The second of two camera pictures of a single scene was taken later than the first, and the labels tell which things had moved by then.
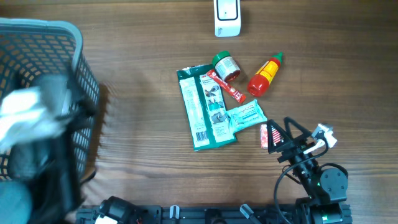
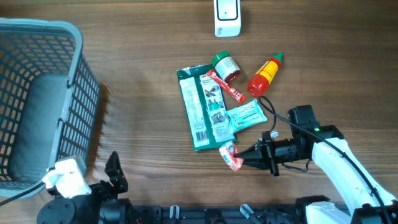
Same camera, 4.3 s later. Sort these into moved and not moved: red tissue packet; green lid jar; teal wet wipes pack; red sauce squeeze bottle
Moved: red tissue packet
Not moved: green lid jar; red sauce squeeze bottle; teal wet wipes pack
